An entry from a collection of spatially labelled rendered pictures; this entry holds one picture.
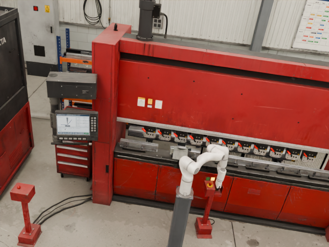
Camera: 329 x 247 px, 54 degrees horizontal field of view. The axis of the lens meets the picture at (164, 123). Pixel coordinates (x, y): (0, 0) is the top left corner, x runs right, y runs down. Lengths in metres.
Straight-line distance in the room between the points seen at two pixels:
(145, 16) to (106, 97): 0.98
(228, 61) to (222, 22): 4.23
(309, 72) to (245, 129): 0.95
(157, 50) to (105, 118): 1.01
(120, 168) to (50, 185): 1.20
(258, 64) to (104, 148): 2.07
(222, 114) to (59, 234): 2.48
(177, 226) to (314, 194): 1.85
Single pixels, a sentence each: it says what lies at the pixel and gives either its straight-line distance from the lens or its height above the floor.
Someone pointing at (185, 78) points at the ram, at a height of 1.96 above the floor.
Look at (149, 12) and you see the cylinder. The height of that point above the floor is 2.61.
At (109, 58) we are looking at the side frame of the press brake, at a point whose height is 2.14.
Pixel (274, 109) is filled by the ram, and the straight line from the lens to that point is 3.96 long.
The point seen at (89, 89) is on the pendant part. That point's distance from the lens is 3.49.
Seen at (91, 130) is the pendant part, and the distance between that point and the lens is 3.70.
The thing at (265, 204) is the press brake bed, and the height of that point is 0.40.
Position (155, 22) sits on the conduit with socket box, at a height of 1.57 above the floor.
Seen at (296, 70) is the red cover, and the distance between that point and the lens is 3.80.
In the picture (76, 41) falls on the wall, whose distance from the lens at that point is 8.30.
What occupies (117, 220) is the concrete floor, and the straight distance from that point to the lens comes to 4.57.
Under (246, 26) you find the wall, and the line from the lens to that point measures 7.95.
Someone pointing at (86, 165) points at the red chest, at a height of 0.35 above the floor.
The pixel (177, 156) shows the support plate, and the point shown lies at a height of 1.00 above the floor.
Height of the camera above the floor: 3.37
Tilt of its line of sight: 31 degrees down
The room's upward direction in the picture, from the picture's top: 7 degrees clockwise
